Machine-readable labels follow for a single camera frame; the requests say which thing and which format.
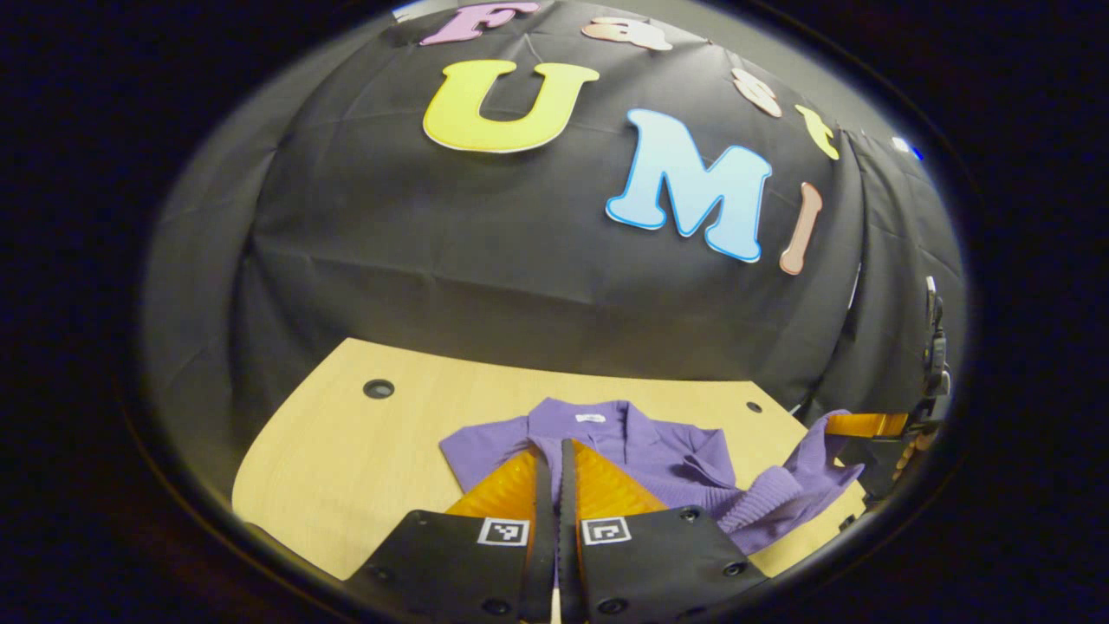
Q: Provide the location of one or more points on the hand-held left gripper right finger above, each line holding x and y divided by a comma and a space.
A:
567, 555

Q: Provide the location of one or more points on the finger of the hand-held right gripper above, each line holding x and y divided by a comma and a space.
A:
866, 425

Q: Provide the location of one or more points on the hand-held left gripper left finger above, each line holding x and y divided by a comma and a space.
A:
544, 563

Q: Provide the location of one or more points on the purple knit cardigan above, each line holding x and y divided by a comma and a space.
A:
667, 459

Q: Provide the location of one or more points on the black backdrop cloth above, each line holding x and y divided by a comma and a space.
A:
476, 260

